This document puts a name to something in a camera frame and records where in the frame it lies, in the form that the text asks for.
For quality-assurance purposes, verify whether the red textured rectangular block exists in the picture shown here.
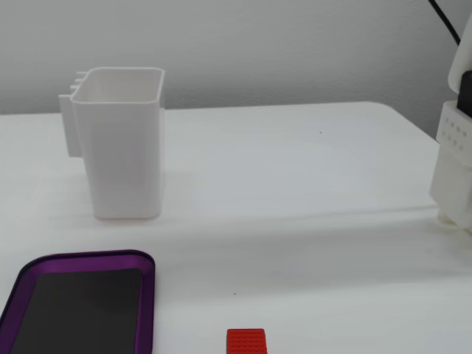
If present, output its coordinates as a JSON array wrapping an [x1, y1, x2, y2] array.
[[226, 328, 268, 354]]

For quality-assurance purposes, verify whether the white plastic pen holder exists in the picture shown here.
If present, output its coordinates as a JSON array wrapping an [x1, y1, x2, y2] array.
[[58, 66, 166, 221]]

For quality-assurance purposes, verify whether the black cable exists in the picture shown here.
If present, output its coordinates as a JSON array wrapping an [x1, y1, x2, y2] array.
[[427, 0, 462, 47]]

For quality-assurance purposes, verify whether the purple metal tray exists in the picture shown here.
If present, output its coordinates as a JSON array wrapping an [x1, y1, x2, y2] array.
[[0, 249, 156, 354]]

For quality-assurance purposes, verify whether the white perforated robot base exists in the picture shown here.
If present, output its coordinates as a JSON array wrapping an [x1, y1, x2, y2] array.
[[429, 100, 472, 237]]

